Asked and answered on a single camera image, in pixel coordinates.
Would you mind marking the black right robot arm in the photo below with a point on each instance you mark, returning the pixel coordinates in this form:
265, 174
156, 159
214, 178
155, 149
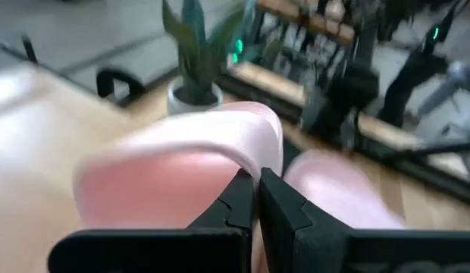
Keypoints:
409, 76

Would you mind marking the snake plant in white pot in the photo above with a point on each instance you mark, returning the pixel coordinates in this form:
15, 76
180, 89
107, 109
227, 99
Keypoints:
195, 60

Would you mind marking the pink rubber slide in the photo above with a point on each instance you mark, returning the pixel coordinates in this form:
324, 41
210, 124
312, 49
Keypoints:
163, 182
333, 189

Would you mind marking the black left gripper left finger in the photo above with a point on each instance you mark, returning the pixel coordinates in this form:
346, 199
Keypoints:
151, 250

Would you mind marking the black curved bracket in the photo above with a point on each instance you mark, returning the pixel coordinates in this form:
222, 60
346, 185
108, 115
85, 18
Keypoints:
102, 81

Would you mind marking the black table frame rail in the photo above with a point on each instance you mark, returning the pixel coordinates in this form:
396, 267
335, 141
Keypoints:
265, 104
49, 68

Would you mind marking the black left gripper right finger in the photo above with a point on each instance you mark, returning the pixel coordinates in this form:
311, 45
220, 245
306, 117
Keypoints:
333, 250

